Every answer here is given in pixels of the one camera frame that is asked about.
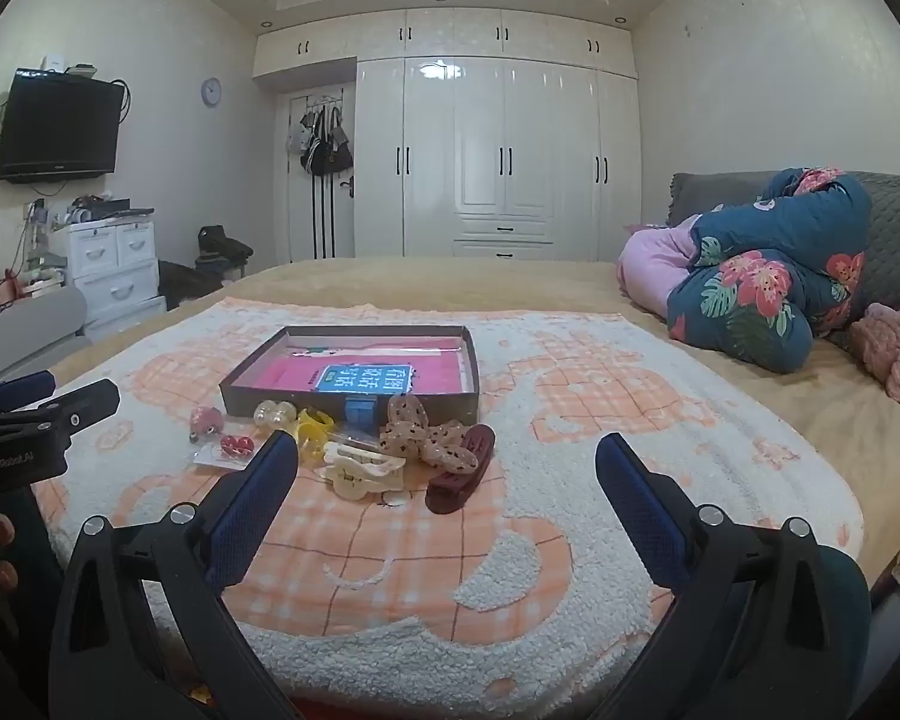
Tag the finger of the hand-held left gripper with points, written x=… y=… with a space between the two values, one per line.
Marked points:
x=82 y=401
x=19 y=388

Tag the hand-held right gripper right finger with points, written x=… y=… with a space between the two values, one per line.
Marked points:
x=637 y=510

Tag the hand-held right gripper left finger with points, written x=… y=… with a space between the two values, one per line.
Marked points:
x=255 y=502

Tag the red bead clips card packet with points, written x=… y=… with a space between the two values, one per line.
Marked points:
x=234 y=446

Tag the clear pearl hair clip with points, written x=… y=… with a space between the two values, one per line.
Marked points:
x=274 y=414

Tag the yellow hair clip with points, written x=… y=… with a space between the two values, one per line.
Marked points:
x=311 y=431

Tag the pink fluffy hair clip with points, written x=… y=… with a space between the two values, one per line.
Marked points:
x=208 y=420

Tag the shallow cardboard box tray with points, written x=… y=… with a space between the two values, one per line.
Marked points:
x=241 y=397

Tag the cream hair claw clip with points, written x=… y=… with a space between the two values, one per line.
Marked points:
x=360 y=486

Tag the clear plastic packet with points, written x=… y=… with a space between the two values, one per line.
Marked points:
x=343 y=439

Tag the speckled clear hair clip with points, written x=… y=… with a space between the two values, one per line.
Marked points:
x=406 y=424
x=446 y=450

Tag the dark red hair clip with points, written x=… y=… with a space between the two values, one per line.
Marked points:
x=457 y=484

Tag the person's left hand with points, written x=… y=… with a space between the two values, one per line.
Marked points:
x=4 y=532

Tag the orange checked fleece blanket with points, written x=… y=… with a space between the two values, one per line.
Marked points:
x=570 y=405

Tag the white drawer cabinet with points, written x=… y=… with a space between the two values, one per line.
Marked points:
x=112 y=270

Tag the dark brown garment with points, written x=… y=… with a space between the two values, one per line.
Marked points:
x=187 y=281

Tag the black flat device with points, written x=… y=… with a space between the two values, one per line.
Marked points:
x=116 y=208

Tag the dark folded clothes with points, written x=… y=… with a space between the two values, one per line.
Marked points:
x=221 y=244

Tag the pink clothing bundle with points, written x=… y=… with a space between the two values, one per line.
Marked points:
x=645 y=262

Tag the blue floral quilt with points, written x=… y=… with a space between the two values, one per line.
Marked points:
x=757 y=292

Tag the white door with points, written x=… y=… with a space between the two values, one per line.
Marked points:
x=294 y=202

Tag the tan bed sheet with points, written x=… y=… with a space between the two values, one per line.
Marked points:
x=457 y=281

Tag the grey hanging bag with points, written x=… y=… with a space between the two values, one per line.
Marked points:
x=295 y=136

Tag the black hanging handbag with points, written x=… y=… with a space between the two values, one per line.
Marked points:
x=330 y=150

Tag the white wardrobe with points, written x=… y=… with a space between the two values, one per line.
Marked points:
x=480 y=165

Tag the black wall television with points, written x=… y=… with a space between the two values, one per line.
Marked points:
x=56 y=127

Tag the white wall device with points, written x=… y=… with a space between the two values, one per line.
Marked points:
x=54 y=64

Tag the round wall clock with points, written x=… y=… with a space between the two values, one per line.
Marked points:
x=211 y=91

